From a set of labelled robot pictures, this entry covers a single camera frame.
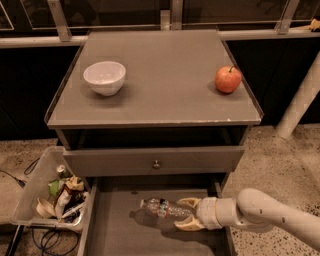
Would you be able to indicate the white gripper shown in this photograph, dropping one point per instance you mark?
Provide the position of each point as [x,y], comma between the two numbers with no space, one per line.
[207,212]

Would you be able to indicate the clear plastic water bottle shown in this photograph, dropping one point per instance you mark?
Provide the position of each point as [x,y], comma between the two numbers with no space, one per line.
[166,209]

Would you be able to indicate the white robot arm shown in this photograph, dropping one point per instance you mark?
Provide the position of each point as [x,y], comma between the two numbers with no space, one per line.
[252,210]

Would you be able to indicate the grey open middle drawer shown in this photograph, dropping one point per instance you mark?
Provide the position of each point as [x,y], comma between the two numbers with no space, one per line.
[116,225]

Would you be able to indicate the grey upper drawer with knob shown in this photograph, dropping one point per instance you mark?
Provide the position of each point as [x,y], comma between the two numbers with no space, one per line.
[153,161]

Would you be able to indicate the brown white bottle in bin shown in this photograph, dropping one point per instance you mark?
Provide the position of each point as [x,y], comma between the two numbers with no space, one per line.
[72,186]

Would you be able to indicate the grey cabinet counter top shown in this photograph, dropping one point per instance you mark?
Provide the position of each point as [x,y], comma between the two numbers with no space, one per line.
[169,82]

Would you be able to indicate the metal can in bin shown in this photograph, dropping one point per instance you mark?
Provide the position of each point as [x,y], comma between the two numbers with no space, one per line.
[62,171]

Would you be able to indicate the clear plastic bin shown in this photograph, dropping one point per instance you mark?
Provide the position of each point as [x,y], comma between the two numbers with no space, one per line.
[26,212]

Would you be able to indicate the green item in bin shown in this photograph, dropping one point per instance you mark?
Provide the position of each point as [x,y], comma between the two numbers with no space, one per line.
[54,188]

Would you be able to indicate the red apple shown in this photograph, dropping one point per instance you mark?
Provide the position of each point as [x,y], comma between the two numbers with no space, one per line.
[227,79]

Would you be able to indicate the white cup in bin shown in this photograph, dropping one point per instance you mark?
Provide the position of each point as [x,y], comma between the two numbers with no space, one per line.
[45,209]

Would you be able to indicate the white ceramic bowl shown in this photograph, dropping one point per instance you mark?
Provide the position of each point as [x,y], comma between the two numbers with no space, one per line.
[105,78]

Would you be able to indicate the white diagonal pole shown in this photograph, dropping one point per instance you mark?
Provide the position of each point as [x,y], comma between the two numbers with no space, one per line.
[305,95]

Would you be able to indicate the metal railing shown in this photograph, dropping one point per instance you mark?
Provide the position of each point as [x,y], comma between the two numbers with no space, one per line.
[43,23]

